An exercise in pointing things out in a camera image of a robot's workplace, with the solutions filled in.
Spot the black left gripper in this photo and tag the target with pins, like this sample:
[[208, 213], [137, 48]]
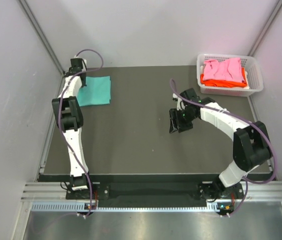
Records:
[[83, 71]]

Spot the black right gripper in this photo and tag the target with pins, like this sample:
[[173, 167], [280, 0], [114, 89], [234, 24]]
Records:
[[182, 126]]

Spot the teal t shirt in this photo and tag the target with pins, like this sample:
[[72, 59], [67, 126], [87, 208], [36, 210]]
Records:
[[96, 92]]

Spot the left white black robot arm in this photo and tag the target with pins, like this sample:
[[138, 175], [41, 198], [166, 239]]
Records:
[[69, 119]]

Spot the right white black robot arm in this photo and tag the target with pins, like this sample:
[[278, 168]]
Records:
[[250, 140]]

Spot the orange t shirt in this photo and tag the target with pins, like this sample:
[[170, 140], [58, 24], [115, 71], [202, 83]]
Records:
[[226, 84]]

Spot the pink t shirt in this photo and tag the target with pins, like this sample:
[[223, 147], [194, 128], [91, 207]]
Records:
[[228, 70]]

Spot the white t shirt in basket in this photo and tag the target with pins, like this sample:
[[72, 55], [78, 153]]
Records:
[[245, 76]]

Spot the white perforated plastic basket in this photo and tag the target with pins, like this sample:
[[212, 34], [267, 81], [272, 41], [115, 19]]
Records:
[[251, 67]]

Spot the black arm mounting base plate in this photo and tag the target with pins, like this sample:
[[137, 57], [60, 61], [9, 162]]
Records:
[[109, 186]]

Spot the aluminium frame rail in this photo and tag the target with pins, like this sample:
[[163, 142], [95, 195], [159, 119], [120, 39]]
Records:
[[53, 191]]

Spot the grey slotted cable duct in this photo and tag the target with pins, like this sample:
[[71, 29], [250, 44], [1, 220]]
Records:
[[83, 207]]

